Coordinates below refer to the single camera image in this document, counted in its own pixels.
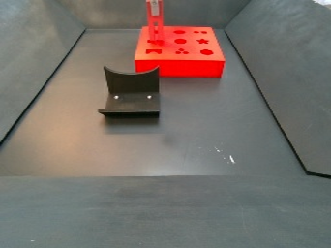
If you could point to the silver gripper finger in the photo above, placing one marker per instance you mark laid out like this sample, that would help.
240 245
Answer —
154 7

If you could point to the red double-square peg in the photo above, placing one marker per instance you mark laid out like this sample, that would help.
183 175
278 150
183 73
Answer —
155 25

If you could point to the red shape-sorter block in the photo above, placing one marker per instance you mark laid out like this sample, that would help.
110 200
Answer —
189 53

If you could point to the black curved holder stand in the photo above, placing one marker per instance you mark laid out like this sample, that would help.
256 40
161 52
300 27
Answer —
133 93

